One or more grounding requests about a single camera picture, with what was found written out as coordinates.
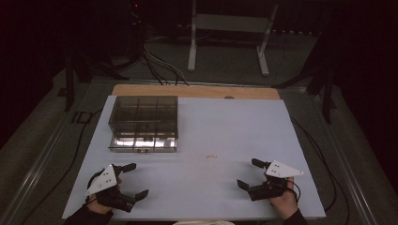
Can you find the black stand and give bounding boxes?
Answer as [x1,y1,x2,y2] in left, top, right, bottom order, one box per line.
[271,46,339,126]
[63,51,130,113]

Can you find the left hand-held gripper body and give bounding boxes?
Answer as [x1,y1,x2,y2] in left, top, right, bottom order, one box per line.
[84,163,138,214]

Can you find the transparent plastic drawer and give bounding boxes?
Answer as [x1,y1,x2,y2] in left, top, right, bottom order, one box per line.
[108,136,178,154]

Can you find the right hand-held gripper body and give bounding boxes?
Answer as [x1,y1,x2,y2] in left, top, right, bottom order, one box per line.
[248,159,305,203]

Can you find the wooden table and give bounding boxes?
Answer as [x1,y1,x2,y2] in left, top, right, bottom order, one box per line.
[111,83,282,100]

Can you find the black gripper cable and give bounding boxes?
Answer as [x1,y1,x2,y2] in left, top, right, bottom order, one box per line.
[285,178,302,203]
[85,168,106,207]

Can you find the black floor cable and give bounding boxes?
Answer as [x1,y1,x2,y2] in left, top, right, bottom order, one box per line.
[290,116,338,214]
[140,50,172,86]
[17,108,104,225]

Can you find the transparent plastic drawer cabinet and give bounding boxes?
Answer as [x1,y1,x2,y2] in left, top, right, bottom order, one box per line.
[108,95,179,154]

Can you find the person's left hand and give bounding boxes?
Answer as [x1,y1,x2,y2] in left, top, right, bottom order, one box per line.
[88,176,123,216]

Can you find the white floor cable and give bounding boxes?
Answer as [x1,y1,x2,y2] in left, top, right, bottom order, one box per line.
[143,37,191,86]

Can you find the white table board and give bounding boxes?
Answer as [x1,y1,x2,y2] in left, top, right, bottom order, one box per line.
[61,95,327,221]

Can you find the white metal stand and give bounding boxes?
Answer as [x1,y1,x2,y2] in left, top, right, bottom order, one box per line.
[187,0,280,77]

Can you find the person's right hand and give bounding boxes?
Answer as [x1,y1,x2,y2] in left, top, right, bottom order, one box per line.
[268,176,300,220]

